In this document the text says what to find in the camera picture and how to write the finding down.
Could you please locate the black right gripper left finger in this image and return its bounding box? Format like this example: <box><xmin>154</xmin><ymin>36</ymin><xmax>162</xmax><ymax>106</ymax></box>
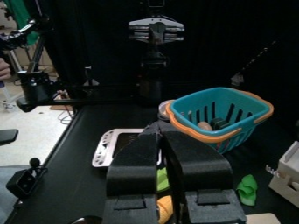
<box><xmin>102</xmin><ymin>125</ymin><xmax>162</xmax><ymax>224</ymax></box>

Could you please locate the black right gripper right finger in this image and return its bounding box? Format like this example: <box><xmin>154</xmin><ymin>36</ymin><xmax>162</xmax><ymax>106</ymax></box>
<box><xmin>158</xmin><ymin>123</ymin><xmax>249</xmax><ymax>224</ymax></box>

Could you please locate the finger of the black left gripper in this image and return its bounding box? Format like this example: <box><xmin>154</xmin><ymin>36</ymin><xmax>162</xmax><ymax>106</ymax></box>
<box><xmin>157</xmin><ymin>22</ymin><xmax>169</xmax><ymax>46</ymax></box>
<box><xmin>149</xmin><ymin>22</ymin><xmax>159</xmax><ymax>46</ymax></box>

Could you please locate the green corn husk piece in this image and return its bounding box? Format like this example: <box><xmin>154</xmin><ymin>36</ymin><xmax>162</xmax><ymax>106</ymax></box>
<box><xmin>237</xmin><ymin>173</ymin><xmax>260</xmax><ymax>207</ymax></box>
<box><xmin>157</xmin><ymin>167</ymin><xmax>171</xmax><ymax>193</ymax></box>

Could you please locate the person's hand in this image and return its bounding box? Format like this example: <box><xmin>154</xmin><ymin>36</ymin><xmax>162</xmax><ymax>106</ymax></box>
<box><xmin>0</xmin><ymin>57</ymin><xmax>14</xmax><ymax>81</ymax></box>

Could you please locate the grey kitchen scale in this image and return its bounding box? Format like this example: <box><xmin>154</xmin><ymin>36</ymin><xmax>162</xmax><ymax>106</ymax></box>
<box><xmin>91</xmin><ymin>128</ymin><xmax>163</xmax><ymax>170</ymax></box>

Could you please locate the toy egg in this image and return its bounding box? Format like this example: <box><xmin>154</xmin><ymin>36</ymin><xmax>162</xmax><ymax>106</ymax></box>
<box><xmin>197</xmin><ymin>121</ymin><xmax>214</xmax><ymax>132</ymax></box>

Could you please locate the dark toy in basket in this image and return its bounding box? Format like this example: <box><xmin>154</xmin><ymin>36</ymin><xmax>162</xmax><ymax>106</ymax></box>
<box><xmin>210</xmin><ymin>117</ymin><xmax>232</xmax><ymax>131</ymax></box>

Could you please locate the white toy knife block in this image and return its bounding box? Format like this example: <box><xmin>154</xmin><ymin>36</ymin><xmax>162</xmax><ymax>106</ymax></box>
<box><xmin>266</xmin><ymin>140</ymin><xmax>299</xmax><ymax>201</ymax></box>

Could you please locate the metal bowl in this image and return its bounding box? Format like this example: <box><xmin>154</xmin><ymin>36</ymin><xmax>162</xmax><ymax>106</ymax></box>
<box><xmin>157</xmin><ymin>99</ymin><xmax>178</xmax><ymax>121</ymax></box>

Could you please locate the teal basket with orange rim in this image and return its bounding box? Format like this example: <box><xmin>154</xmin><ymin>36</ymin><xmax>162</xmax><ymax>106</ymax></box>
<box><xmin>165</xmin><ymin>87</ymin><xmax>276</xmax><ymax>155</ymax></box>

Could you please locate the green cloth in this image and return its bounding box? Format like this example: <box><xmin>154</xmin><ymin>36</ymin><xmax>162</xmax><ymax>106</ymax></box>
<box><xmin>3</xmin><ymin>0</ymin><xmax>42</xmax><ymax>46</ymax></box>

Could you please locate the black chair seat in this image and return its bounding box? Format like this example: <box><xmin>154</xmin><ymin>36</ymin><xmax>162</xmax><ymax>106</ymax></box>
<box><xmin>0</xmin><ymin>128</ymin><xmax>21</xmax><ymax>147</ymax></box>

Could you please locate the thin diagonal frame brace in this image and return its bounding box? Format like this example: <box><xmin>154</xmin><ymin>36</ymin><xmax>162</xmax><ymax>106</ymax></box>
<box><xmin>230</xmin><ymin>40</ymin><xmax>278</xmax><ymax>88</ymax></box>

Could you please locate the small black camera with microphone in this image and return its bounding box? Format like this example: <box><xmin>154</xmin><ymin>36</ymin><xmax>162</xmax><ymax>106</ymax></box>
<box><xmin>5</xmin><ymin>157</ymin><xmax>45</xmax><ymax>200</ymax></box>

